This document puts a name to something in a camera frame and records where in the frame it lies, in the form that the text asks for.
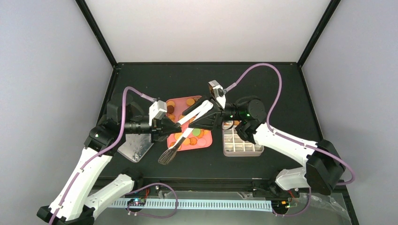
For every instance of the dark chocolate round cookie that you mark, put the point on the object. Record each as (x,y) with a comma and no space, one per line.
(170,109)

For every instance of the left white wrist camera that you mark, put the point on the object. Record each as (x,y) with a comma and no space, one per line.
(157,110)

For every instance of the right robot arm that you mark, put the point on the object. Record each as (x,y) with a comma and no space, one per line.
(321,166)

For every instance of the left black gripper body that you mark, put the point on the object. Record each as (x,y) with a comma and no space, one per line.
(155,128)

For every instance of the white divided cookie tin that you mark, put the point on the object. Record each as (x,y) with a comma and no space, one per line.
(234,146)

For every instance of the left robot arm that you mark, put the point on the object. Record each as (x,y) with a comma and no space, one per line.
(73,205)

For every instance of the base circuit board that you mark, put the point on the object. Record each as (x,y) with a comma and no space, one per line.
(283,204)
(136,202)

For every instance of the pink cookie tray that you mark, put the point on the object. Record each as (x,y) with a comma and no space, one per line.
(191,142)

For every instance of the clear plastic tin lid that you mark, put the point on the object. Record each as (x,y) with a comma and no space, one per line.
(135,146)

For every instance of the green round cookie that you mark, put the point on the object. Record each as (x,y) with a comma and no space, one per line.
(196,132)

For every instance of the left base circuit board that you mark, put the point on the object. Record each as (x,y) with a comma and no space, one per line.
(136,202)

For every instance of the round orange cracker cookie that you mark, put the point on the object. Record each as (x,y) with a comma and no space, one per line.
(190,101)

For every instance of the pink round cookie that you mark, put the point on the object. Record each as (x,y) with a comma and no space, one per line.
(201,142)

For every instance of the metal serving tongs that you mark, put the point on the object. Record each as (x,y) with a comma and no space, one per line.
(168,155)

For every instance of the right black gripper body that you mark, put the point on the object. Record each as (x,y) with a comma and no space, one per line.
(219,112)

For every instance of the right base circuit board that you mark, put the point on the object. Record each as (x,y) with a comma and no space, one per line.
(283,204)

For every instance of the white slotted cable duct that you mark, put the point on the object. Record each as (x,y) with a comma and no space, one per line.
(202,204)

